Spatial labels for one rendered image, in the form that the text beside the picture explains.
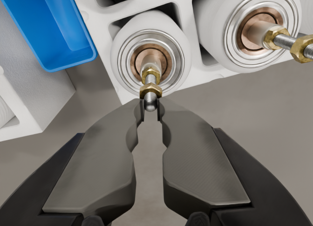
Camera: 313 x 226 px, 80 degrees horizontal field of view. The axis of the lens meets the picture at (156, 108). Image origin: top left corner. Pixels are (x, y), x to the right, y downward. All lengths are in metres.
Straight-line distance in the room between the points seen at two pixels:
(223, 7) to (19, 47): 0.35
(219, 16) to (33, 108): 0.34
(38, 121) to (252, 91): 0.51
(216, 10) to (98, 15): 0.15
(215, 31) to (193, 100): 0.33
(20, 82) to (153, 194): 0.60
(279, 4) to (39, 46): 0.37
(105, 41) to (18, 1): 0.19
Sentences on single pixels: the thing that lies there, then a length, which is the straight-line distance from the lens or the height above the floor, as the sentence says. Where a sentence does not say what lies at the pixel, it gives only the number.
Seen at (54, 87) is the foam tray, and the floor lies 0.08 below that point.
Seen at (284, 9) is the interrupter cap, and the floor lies 0.25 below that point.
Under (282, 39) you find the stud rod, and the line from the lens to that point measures 0.19.
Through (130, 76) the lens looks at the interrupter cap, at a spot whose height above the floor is 0.25.
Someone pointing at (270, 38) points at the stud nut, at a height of 0.29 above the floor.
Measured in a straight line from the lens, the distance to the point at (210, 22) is 0.24.
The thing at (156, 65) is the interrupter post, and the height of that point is 0.28.
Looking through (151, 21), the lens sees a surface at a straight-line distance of 0.21.
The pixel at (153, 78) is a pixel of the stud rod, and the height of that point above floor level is 0.30.
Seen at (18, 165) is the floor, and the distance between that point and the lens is 0.82.
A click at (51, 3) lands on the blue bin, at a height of 0.00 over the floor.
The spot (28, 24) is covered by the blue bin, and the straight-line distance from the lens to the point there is 0.43.
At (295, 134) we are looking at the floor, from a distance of 0.74.
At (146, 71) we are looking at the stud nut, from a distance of 0.17.
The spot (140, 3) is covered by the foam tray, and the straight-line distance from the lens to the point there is 0.28.
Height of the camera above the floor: 0.46
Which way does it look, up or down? 59 degrees down
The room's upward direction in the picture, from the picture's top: 178 degrees clockwise
